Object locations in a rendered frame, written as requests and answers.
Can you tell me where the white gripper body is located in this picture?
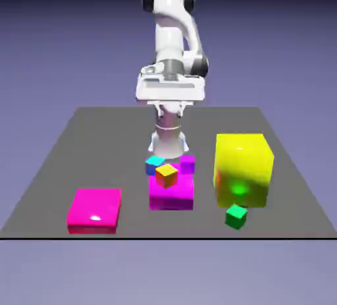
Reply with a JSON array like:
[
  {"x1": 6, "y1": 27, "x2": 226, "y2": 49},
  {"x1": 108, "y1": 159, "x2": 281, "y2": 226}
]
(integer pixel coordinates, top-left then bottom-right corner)
[{"x1": 135, "y1": 72, "x2": 206, "y2": 107}]

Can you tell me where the small purple cube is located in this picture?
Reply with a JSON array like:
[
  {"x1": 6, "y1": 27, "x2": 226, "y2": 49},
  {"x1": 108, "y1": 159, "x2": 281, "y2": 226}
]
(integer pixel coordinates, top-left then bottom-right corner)
[{"x1": 180, "y1": 154, "x2": 196, "y2": 175}]

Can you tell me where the small cyan cube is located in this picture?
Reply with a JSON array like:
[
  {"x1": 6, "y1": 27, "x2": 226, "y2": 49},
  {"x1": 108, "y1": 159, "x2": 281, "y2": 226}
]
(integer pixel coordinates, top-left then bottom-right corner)
[{"x1": 145, "y1": 155, "x2": 166, "y2": 176}]

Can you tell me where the small orange cube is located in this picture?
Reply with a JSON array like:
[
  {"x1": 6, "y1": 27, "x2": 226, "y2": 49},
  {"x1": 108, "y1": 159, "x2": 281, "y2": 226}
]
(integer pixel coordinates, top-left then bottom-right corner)
[{"x1": 155, "y1": 163, "x2": 179, "y2": 189}]

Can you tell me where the small green cube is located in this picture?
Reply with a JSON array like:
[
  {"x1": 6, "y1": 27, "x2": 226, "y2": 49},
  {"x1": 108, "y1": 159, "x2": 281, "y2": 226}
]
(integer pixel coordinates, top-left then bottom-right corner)
[{"x1": 224, "y1": 204, "x2": 248, "y2": 230}]

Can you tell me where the large magenta box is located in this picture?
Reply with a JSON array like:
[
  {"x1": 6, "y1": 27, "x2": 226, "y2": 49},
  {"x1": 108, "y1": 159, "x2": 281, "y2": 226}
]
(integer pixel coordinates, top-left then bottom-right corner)
[{"x1": 148, "y1": 162, "x2": 195, "y2": 211}]

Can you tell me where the large yellow box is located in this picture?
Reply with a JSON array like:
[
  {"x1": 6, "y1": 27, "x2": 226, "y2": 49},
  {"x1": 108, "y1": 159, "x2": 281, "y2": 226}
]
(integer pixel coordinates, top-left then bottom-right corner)
[{"x1": 213, "y1": 133, "x2": 275, "y2": 209}]

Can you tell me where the large pink box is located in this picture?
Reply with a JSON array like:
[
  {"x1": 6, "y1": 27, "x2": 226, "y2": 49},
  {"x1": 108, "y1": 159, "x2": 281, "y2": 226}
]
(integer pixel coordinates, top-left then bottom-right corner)
[{"x1": 66, "y1": 188, "x2": 122, "y2": 235}]

